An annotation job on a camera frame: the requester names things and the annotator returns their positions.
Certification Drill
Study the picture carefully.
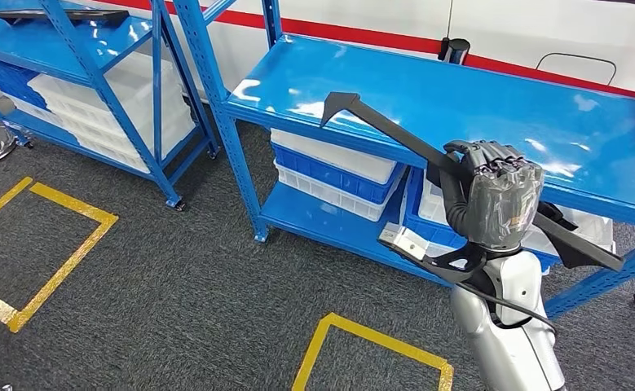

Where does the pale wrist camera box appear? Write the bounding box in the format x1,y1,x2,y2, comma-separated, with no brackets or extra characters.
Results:
379,222,430,261

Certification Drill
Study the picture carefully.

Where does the black camera bracket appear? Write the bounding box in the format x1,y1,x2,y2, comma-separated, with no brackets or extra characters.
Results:
377,237,488,285

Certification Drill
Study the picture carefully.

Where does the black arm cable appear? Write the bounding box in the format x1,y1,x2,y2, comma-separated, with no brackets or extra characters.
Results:
453,281,558,336

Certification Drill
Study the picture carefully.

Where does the blue steel shelf rack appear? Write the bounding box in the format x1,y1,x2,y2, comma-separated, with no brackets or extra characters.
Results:
172,0,635,321

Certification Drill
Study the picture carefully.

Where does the white car red stripe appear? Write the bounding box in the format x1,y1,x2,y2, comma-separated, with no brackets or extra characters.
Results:
87,0,635,103

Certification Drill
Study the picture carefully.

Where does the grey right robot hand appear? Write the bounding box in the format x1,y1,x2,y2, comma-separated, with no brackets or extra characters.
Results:
444,139,545,254

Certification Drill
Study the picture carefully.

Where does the long black plastic part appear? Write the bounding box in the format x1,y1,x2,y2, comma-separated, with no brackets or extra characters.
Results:
320,91,625,273

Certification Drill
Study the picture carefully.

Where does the blue plastic crate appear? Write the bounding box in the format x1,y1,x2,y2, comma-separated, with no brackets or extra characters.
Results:
271,143,408,206
0,54,49,112
403,165,562,274

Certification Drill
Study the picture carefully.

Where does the yellow floor tape rectangle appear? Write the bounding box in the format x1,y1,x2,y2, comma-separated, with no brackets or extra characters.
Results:
0,176,120,334
291,312,455,391

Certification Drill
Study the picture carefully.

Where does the black cylinder post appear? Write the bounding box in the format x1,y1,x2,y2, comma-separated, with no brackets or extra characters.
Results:
438,36,471,66

